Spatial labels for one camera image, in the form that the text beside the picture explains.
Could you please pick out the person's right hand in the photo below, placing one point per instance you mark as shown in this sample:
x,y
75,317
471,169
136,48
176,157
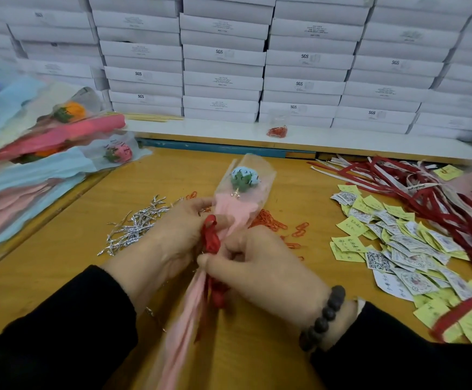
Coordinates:
x,y
272,276

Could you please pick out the person's left hand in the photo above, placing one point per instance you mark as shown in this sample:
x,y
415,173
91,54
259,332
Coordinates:
x,y
167,243

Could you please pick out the single red ribbon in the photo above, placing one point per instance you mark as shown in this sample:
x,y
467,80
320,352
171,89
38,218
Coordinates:
x,y
212,239

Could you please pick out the blue flower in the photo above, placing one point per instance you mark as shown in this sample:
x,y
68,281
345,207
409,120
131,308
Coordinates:
x,y
236,199

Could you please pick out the pile of yellow white tags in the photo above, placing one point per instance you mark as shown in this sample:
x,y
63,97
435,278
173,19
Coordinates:
x,y
398,252

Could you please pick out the pile of flowers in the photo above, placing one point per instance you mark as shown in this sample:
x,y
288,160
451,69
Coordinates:
x,y
25,166

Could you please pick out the pile of red ribbons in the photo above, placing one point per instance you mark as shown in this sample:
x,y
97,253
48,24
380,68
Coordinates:
x,y
431,195

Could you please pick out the person's right forearm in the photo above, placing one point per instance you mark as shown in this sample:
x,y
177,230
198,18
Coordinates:
x,y
406,353

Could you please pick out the person's left forearm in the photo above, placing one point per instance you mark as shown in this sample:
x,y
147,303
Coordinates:
x,y
53,333

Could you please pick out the pile of silver twist ties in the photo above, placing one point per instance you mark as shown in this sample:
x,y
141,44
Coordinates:
x,y
134,227

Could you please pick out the pile of orange paper clips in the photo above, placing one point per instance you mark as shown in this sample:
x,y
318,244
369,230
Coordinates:
x,y
268,219

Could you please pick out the wooden sticks bundle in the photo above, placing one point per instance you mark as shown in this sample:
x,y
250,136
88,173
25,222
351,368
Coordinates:
x,y
153,118

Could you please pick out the small bag of red clips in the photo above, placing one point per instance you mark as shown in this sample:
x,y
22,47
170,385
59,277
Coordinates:
x,y
277,131

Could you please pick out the long white board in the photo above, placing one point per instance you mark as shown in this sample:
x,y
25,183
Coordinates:
x,y
366,139

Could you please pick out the wall of stacked white boxes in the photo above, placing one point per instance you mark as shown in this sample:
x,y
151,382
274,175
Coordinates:
x,y
220,52

